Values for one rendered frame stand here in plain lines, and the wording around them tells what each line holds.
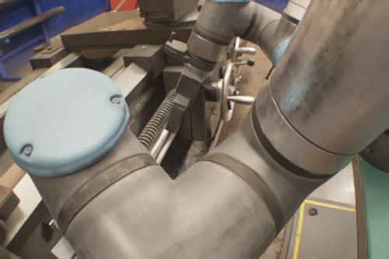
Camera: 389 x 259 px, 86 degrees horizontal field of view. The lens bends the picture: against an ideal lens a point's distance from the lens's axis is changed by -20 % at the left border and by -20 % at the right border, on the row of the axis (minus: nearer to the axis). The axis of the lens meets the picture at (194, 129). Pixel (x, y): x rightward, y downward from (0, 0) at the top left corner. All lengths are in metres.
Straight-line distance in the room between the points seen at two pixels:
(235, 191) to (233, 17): 0.42
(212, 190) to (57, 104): 0.12
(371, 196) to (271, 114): 0.47
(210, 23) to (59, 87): 0.40
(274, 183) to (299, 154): 0.03
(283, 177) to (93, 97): 0.14
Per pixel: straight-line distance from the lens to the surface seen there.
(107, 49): 0.96
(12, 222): 0.49
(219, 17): 0.53
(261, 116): 0.17
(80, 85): 0.18
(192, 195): 0.16
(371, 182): 0.64
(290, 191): 0.19
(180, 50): 0.58
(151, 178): 0.16
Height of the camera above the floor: 1.15
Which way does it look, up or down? 39 degrees down
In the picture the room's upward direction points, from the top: 5 degrees counter-clockwise
